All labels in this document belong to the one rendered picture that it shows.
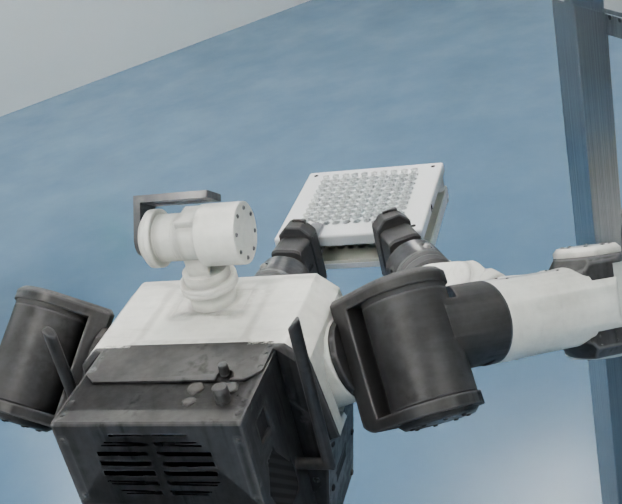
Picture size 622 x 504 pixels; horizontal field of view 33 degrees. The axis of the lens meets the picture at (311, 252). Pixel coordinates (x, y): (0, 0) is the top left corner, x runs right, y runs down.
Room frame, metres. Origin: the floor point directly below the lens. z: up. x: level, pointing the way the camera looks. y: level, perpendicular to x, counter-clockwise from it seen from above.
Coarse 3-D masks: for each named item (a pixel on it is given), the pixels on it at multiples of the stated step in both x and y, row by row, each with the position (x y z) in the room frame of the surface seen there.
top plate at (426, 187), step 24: (384, 168) 1.67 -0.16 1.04; (408, 168) 1.65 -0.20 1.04; (432, 168) 1.63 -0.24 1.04; (312, 192) 1.64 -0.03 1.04; (432, 192) 1.54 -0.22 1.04; (288, 216) 1.57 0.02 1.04; (312, 216) 1.55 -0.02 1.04; (408, 216) 1.47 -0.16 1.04; (336, 240) 1.46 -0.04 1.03; (360, 240) 1.45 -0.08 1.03
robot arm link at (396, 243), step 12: (384, 216) 1.39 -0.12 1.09; (396, 216) 1.39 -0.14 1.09; (372, 228) 1.40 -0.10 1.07; (384, 228) 1.38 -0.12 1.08; (396, 228) 1.38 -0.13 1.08; (408, 228) 1.37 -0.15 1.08; (384, 240) 1.36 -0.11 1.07; (396, 240) 1.35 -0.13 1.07; (408, 240) 1.35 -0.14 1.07; (420, 240) 1.33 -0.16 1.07; (384, 252) 1.37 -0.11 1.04; (396, 252) 1.32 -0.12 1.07; (408, 252) 1.30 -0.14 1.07; (420, 252) 1.29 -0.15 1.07; (384, 264) 1.38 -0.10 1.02; (396, 264) 1.30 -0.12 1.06
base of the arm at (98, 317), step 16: (32, 288) 1.05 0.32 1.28; (32, 304) 1.04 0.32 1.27; (48, 304) 1.04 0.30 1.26; (64, 304) 1.03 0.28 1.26; (80, 304) 1.04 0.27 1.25; (80, 320) 1.04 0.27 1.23; (96, 320) 1.03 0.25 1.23; (112, 320) 1.03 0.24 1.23; (80, 352) 1.00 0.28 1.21; (80, 368) 0.99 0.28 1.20; (0, 400) 0.97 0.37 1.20; (64, 400) 0.97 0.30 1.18; (0, 416) 0.96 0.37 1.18; (16, 416) 0.95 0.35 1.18; (32, 416) 0.96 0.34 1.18; (48, 416) 0.96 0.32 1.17
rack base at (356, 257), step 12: (444, 192) 1.62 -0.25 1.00; (444, 204) 1.60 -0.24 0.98; (432, 216) 1.54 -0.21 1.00; (432, 228) 1.50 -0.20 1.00; (432, 240) 1.47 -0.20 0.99; (324, 252) 1.50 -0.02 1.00; (336, 252) 1.49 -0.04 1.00; (348, 252) 1.48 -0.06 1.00; (360, 252) 1.47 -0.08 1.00; (372, 252) 1.46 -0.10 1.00; (324, 264) 1.47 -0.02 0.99; (336, 264) 1.47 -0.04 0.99; (348, 264) 1.46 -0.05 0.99; (360, 264) 1.45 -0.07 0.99; (372, 264) 1.45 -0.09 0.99
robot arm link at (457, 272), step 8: (432, 264) 1.22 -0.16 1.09; (440, 264) 1.21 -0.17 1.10; (448, 264) 1.20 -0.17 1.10; (456, 264) 1.19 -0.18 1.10; (464, 264) 1.18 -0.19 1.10; (472, 264) 1.17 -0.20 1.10; (480, 264) 1.18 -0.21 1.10; (448, 272) 1.18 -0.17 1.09; (456, 272) 1.17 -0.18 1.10; (464, 272) 1.16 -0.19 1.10; (472, 272) 1.16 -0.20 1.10; (480, 272) 1.16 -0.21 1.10; (488, 272) 1.16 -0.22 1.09; (496, 272) 1.17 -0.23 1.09; (448, 280) 1.17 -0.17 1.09; (456, 280) 1.16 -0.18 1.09; (464, 280) 1.15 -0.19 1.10; (472, 280) 1.15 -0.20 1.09; (480, 280) 1.15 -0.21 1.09
